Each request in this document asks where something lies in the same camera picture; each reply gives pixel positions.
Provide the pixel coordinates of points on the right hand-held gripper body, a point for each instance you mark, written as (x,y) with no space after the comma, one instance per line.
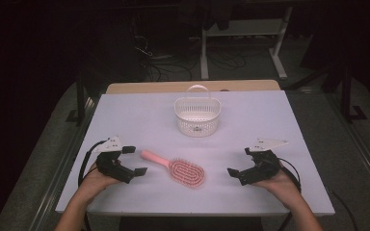
(261,168)

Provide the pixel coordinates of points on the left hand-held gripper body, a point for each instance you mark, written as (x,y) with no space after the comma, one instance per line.
(112,165)

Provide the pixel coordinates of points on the pink hairbrush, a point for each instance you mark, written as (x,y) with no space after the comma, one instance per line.
(186,172)

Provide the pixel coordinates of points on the white plastic basket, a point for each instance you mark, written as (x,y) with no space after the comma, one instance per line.
(197,123)

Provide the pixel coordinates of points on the person's left hand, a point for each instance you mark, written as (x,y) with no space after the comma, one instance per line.
(93,183)

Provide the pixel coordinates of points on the person's right hand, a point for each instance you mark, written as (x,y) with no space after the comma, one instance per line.
(284,189)

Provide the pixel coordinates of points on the black metal stand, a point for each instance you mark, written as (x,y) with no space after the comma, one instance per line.
(80,102)
(347,96)

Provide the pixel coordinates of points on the metal floor rail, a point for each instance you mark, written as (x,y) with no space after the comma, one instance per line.
(61,173)
(363,147)

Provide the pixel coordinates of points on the white metal desk frame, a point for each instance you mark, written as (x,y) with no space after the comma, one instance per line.
(244,28)

